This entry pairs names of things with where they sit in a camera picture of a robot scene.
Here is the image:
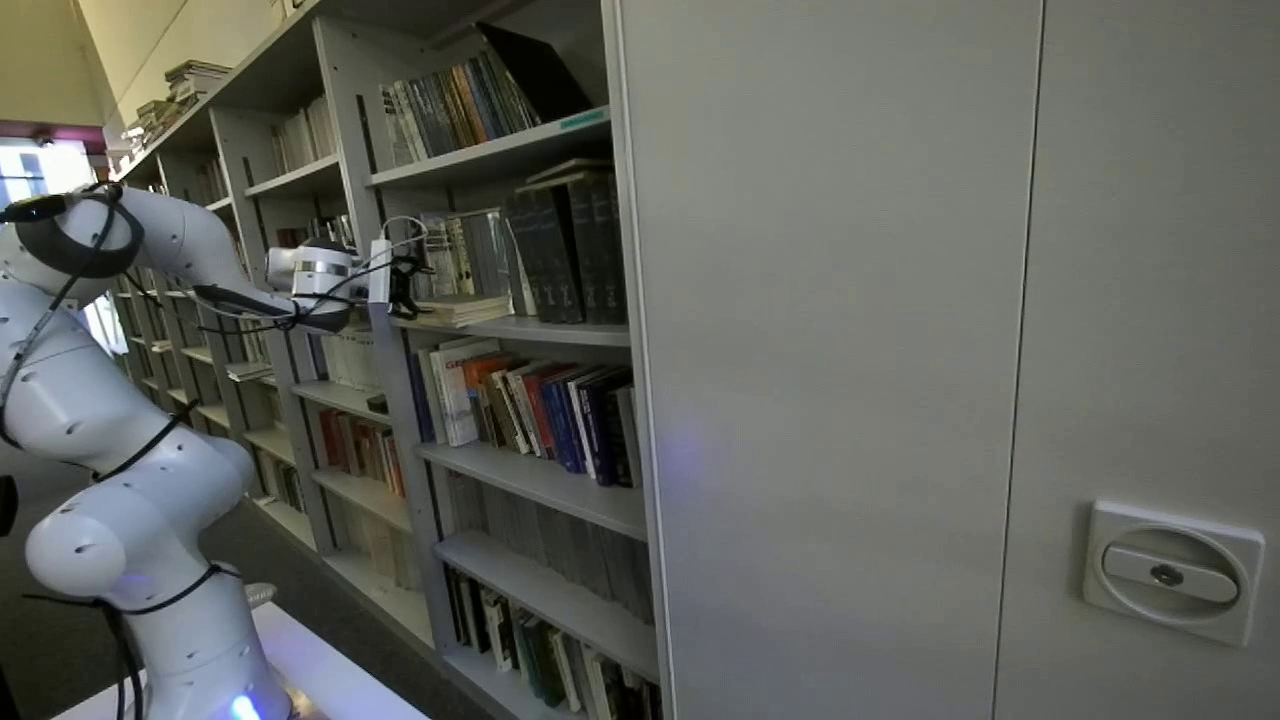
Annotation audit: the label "green and brown journals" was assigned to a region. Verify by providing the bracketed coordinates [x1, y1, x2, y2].
[434, 60, 480, 151]

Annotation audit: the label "blue thin journals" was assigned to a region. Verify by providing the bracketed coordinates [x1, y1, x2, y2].
[485, 48, 539, 137]

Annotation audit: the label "cabinet latch handle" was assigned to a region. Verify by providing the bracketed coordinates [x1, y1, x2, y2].
[1074, 498, 1266, 652]

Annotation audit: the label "white book blue lettering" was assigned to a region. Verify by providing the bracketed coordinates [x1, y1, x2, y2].
[425, 342, 485, 451]

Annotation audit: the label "cream paper journal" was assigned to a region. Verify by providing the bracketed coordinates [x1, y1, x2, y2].
[395, 310, 516, 329]

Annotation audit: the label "dark red book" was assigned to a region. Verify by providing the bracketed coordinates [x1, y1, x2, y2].
[456, 352, 516, 458]

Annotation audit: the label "slim white book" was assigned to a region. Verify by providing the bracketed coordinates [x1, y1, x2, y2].
[567, 371, 608, 485]

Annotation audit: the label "grey bound volumes row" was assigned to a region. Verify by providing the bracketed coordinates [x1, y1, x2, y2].
[434, 468, 656, 620]

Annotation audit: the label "blue and black journals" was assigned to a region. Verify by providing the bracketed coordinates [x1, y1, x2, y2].
[395, 70, 456, 160]

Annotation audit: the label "stacked paper boxes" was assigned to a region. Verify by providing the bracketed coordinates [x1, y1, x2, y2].
[132, 56, 235, 137]

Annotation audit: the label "pale flat book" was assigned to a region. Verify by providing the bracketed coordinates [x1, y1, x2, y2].
[511, 158, 614, 198]

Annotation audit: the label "black book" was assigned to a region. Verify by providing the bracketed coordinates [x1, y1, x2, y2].
[582, 376, 632, 492]

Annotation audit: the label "orange red book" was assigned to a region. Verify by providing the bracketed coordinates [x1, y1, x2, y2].
[521, 359, 564, 464]

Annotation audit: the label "orange thin journals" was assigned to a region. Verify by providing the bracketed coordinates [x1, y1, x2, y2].
[459, 53, 502, 146]

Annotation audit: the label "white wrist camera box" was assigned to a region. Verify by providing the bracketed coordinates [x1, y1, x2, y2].
[362, 236, 399, 311]

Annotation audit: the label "white thin journals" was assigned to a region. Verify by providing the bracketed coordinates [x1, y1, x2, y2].
[376, 78, 418, 169]

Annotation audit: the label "dark hardcover book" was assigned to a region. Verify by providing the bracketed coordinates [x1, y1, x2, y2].
[564, 174, 614, 329]
[502, 183, 578, 329]

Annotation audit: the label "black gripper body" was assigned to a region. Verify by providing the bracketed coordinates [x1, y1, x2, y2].
[386, 244, 425, 315]

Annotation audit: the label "mixed paperbacks row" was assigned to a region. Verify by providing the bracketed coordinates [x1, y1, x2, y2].
[434, 566, 666, 720]

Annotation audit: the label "white table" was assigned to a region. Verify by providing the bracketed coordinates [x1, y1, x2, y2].
[52, 598, 431, 720]

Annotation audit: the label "grey metal bookshelf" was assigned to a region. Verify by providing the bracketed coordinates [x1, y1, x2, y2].
[208, 95, 444, 656]
[312, 0, 665, 720]

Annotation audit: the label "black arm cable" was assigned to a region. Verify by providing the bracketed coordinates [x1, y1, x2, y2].
[0, 183, 257, 720]

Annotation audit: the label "distant bookshelf rows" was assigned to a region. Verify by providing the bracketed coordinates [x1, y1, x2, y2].
[112, 131, 332, 551]

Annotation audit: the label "colourful books row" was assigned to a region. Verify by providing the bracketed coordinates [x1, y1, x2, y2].
[315, 403, 406, 506]

